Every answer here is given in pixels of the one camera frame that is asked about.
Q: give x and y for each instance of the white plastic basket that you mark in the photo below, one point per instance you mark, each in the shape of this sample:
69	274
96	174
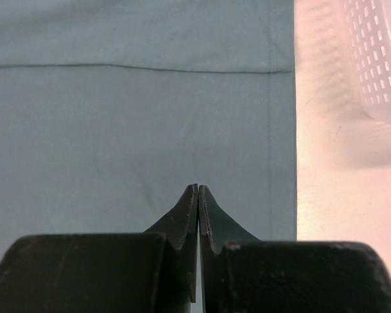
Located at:
368	24

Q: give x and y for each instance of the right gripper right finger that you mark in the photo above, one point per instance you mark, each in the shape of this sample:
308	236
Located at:
230	260

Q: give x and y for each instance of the blue-grey t shirt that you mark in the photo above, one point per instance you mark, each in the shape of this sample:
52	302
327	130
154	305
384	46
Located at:
109	109

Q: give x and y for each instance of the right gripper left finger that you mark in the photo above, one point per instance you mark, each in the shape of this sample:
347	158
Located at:
180	226

